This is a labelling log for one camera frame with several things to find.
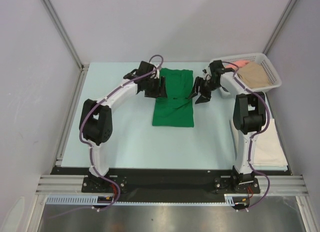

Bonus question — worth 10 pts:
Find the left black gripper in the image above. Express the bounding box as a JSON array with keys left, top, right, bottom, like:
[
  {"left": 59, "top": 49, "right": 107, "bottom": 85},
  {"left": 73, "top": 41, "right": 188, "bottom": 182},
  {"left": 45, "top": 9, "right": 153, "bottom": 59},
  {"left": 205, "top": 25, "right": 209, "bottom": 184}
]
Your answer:
[{"left": 144, "top": 76, "right": 166, "bottom": 98}]

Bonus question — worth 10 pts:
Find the green t shirt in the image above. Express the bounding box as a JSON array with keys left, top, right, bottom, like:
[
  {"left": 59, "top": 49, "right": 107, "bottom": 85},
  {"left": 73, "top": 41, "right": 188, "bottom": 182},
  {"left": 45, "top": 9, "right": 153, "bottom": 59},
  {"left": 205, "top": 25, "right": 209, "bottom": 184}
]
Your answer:
[{"left": 152, "top": 68, "right": 195, "bottom": 128}]

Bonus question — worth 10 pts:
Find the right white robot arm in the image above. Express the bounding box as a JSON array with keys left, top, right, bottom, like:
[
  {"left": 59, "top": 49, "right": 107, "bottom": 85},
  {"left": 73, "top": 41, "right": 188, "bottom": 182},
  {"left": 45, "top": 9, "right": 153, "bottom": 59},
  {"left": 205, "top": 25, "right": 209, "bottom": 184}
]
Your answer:
[{"left": 189, "top": 72, "right": 270, "bottom": 192}]

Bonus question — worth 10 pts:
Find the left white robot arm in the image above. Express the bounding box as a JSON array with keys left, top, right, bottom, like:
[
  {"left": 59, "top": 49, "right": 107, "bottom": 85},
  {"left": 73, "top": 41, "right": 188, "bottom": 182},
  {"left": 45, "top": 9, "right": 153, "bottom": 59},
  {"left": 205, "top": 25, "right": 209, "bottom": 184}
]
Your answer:
[{"left": 79, "top": 76, "right": 168, "bottom": 192}]

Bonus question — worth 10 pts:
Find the pink t shirt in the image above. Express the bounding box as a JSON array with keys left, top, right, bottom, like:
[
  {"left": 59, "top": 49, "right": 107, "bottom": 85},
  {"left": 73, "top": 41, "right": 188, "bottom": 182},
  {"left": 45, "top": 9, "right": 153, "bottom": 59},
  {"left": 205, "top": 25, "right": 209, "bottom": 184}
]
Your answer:
[{"left": 225, "top": 60, "right": 250, "bottom": 69}]

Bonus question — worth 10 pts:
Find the beige t shirt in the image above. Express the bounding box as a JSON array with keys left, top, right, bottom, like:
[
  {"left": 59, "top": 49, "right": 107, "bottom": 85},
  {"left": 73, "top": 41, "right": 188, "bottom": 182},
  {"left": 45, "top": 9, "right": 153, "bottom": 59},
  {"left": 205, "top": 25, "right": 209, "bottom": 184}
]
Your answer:
[{"left": 237, "top": 62, "right": 271, "bottom": 89}]

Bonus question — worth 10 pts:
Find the white plastic basket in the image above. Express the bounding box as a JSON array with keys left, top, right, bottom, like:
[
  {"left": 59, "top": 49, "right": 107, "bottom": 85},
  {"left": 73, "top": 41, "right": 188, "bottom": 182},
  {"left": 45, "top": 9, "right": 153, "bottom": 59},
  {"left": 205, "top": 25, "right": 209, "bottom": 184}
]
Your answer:
[{"left": 210, "top": 53, "right": 282, "bottom": 93}]

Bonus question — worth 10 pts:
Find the folded white t shirt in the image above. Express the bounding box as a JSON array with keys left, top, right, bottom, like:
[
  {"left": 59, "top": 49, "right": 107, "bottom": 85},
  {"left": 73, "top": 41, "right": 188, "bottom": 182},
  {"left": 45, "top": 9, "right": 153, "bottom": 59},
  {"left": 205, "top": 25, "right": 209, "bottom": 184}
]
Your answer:
[{"left": 229, "top": 118, "right": 288, "bottom": 167}]

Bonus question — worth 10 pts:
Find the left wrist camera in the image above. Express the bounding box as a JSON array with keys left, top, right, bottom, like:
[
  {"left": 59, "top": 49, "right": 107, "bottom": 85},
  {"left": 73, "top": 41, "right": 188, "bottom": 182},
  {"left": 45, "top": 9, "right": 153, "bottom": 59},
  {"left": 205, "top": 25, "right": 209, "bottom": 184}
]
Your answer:
[{"left": 136, "top": 61, "right": 158, "bottom": 80}]

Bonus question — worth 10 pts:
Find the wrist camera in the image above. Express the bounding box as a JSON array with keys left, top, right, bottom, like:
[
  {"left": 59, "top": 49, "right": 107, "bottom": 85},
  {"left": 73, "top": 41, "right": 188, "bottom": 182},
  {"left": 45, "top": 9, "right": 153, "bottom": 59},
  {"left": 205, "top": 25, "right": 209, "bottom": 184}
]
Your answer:
[
  {"left": 208, "top": 60, "right": 225, "bottom": 77},
  {"left": 136, "top": 61, "right": 158, "bottom": 80}
]

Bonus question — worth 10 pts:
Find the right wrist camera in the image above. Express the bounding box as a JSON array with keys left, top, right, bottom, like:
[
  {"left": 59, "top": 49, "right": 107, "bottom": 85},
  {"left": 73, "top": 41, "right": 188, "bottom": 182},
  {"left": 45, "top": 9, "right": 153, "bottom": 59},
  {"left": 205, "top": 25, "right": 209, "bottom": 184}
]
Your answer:
[{"left": 208, "top": 60, "right": 225, "bottom": 77}]

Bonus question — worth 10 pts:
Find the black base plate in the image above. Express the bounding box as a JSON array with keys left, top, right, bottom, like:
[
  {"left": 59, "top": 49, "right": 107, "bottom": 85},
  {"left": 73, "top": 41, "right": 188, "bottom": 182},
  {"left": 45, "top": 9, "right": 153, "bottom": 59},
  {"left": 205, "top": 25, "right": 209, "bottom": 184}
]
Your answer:
[{"left": 50, "top": 166, "right": 292, "bottom": 205}]

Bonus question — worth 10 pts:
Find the white cable duct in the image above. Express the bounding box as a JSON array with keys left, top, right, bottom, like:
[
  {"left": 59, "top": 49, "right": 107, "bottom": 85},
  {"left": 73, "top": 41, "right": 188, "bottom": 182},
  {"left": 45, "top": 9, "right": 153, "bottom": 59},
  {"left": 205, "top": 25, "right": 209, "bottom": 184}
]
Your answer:
[{"left": 45, "top": 194, "right": 249, "bottom": 207}]

